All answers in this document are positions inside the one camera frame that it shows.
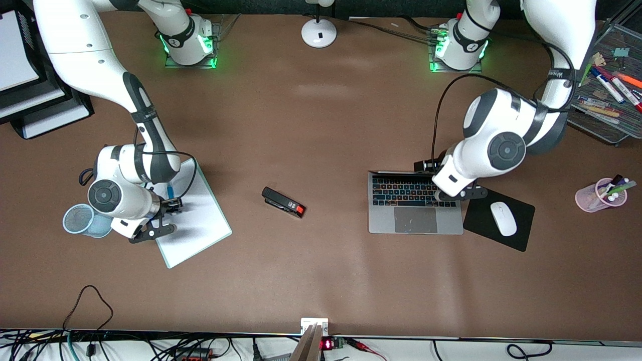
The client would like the grey laptop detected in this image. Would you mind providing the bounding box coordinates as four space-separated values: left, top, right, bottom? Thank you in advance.
368 169 464 235

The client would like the green marker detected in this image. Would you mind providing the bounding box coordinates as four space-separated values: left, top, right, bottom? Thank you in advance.
604 180 637 197

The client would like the white marker red cap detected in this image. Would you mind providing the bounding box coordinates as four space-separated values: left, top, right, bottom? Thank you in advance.
597 64 642 113

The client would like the white paper sheet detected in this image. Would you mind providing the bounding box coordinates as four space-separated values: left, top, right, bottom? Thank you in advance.
154 161 230 266

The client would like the mint green clipboard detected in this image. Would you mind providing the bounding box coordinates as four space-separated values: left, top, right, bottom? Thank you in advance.
153 157 233 269

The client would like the black mouse pad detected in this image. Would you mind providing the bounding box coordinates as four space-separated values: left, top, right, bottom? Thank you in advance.
462 185 536 252

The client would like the blue mesh pen cup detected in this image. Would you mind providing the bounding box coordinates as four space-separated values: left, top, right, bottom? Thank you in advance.
63 203 113 238

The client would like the white computer mouse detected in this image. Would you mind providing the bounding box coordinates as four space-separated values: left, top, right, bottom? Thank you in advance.
490 202 518 237

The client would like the black stapler red end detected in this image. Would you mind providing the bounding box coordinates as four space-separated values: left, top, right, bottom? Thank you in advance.
261 187 306 219

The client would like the black orange power strip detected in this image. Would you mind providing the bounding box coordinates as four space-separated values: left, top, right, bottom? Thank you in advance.
173 347 217 361

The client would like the pink mesh pen cup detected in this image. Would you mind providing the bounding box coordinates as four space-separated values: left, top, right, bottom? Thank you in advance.
575 178 627 213

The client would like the white round lamp base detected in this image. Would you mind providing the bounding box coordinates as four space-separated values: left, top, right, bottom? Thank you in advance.
301 0 338 49

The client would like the metal mesh desk tray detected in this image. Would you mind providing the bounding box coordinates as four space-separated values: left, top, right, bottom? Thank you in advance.
567 19 642 147

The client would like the black stacked document tray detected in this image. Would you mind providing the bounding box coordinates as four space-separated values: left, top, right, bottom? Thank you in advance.
0 0 95 140

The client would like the orange highlighter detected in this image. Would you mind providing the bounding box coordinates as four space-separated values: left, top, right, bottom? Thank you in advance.
614 72 642 89

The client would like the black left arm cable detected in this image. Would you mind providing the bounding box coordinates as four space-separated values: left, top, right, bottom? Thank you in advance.
431 43 577 161

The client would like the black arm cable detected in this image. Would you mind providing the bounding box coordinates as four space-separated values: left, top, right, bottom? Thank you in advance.
133 128 198 201
431 43 577 161

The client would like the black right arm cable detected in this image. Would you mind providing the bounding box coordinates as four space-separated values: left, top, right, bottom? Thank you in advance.
133 128 198 201

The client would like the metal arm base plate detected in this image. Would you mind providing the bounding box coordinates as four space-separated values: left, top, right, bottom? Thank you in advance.
429 28 485 74
165 21 220 70

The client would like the black looped cable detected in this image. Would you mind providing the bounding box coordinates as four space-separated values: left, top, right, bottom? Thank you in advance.
62 284 114 332

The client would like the black cable bundle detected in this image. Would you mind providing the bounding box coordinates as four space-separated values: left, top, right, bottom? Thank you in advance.
346 17 442 43

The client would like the white post bracket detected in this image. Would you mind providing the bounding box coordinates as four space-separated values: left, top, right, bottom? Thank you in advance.
300 317 329 336

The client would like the aluminium profile post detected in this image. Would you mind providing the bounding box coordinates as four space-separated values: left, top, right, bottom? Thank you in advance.
290 323 324 361

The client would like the black coiled cable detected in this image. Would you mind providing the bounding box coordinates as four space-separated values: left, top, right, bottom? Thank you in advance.
506 341 553 360

